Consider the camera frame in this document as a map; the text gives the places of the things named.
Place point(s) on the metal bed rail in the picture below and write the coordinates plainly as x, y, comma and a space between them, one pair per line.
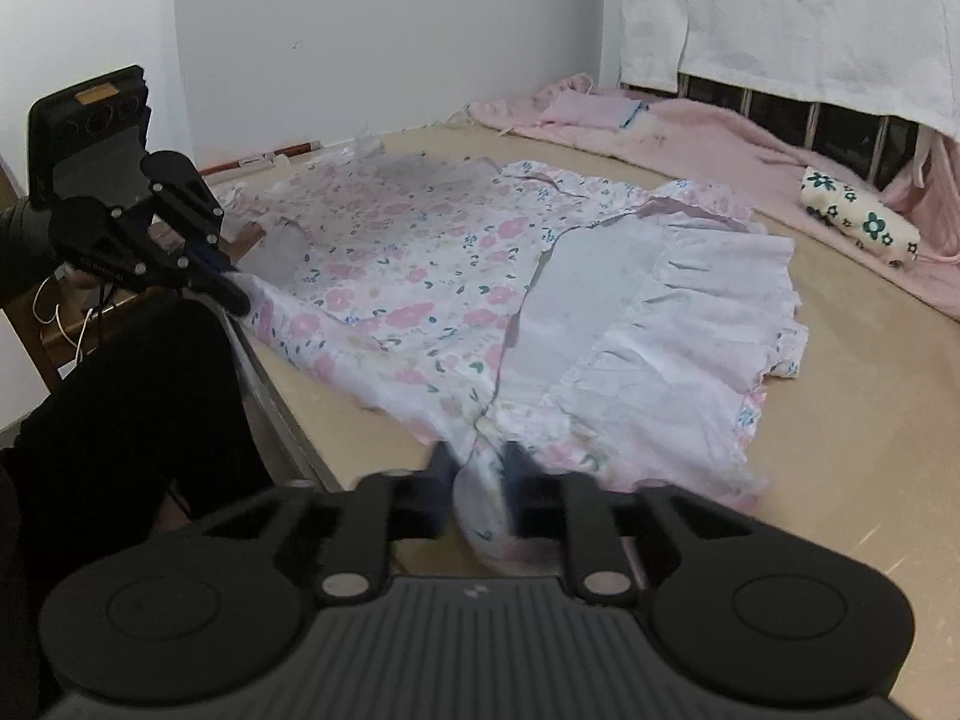
795, 116

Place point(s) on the pink floral dress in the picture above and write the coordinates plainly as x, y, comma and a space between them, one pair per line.
465, 292

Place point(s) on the white curtain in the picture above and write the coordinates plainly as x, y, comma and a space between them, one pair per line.
795, 22

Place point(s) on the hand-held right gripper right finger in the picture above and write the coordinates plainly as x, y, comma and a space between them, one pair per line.
514, 481

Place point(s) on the red and white stick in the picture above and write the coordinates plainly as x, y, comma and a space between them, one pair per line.
262, 156

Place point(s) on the wooden chair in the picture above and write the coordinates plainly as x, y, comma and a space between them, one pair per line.
52, 330

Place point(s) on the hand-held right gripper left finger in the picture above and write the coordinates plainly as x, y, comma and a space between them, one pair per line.
442, 481

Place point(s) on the pink fleece blanket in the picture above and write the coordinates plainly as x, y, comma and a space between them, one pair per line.
697, 135

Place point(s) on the cream green-flower cloth roll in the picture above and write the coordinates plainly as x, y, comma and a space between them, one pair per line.
862, 219

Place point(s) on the pink folded cloth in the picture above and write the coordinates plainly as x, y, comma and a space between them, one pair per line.
592, 109

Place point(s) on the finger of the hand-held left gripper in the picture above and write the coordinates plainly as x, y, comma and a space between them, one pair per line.
142, 259
196, 219

